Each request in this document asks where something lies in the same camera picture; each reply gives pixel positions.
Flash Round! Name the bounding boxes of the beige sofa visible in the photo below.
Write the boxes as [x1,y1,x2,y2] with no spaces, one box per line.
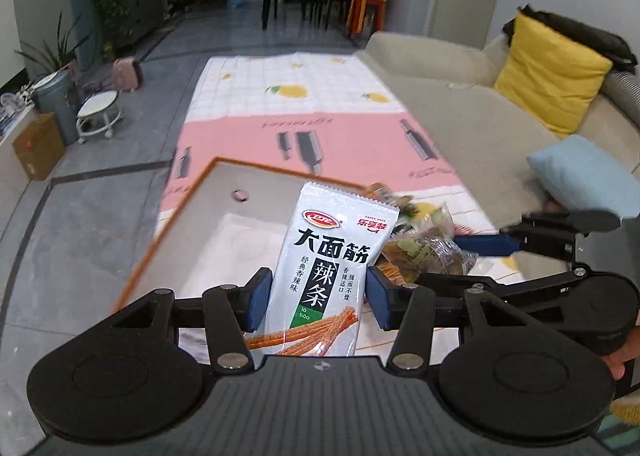
[355,31,640,217]

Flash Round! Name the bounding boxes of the pile of assorted snack packets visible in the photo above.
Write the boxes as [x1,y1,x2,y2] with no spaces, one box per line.
[367,183,479,287]

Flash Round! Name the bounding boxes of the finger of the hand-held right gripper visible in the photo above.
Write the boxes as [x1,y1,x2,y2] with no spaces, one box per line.
[415,266,592,309]
[452,213,586,262]

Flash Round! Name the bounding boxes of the cardboard box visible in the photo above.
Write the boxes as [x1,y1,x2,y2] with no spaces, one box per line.
[12,112,67,182]

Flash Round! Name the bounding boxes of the orange-rimmed white storage box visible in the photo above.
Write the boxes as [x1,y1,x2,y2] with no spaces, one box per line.
[111,157,381,332]

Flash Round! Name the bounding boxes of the stacked orange plastic stools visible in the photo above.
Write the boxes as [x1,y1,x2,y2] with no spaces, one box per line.
[346,0,391,39]

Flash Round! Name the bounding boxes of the person's right hand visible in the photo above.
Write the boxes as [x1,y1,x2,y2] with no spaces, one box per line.
[602,326,640,382]

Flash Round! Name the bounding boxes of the pink heater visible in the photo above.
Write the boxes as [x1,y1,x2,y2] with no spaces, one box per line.
[112,57,144,92]

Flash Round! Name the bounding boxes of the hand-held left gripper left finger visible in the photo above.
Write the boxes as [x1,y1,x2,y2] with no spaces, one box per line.
[111,267,274,371]

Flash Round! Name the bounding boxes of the white spicy strip snack packet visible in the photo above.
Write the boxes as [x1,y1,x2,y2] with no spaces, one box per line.
[247,181,401,359]

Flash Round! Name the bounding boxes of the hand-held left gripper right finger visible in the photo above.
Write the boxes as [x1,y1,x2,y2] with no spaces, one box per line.
[364,266,521,371]

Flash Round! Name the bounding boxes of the grey trash bin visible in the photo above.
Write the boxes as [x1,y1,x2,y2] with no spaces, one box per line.
[31,71,81,146]

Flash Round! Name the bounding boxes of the potted leafy plant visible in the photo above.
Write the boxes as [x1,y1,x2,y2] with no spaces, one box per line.
[15,11,93,79]

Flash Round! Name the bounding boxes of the black cloth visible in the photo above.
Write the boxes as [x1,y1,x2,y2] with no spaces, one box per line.
[502,6,640,74]

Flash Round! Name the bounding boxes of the light blue cushion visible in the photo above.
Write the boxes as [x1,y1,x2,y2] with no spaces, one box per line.
[526,135,638,224]

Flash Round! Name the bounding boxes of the grey striped cushion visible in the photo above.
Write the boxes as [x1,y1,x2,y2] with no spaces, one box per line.
[600,71,640,123]

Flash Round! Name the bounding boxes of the pink and white printed mat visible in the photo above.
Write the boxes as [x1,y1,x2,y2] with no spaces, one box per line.
[157,52,531,352]

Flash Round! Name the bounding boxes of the white rolling stool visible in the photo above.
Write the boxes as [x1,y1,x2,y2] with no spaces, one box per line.
[76,90,122,144]

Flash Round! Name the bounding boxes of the yellow cushion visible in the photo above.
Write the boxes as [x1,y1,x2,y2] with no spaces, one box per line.
[492,11,615,139]

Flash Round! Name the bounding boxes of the dark drawer cabinet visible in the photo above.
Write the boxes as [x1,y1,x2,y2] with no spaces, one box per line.
[120,0,165,44]

